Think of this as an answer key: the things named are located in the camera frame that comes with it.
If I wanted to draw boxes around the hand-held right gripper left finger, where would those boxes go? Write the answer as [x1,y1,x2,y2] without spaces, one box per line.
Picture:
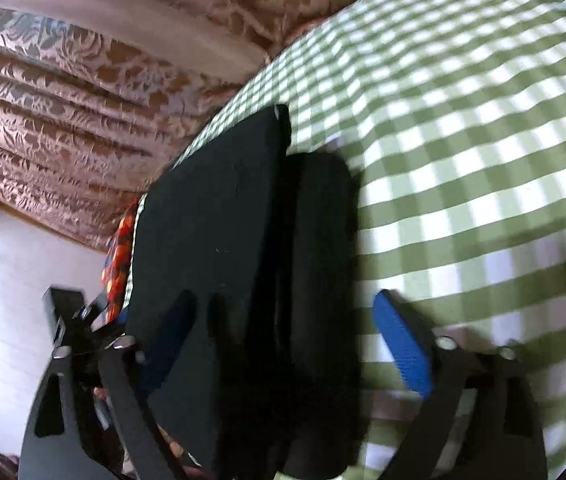
[19,289,200,480]

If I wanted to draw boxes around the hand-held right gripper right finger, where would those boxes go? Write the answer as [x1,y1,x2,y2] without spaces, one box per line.
[373,288,550,480]

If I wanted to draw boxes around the black pants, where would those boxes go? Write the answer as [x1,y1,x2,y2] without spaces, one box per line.
[123,102,371,480]

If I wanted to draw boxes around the red patterned cloth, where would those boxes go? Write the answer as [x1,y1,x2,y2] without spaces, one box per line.
[102,199,142,326]

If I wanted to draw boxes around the green checked bed sheet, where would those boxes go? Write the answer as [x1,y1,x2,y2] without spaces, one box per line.
[133,0,566,480]

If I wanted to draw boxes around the brown floral curtain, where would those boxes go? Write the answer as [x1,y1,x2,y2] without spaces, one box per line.
[0,0,554,252]

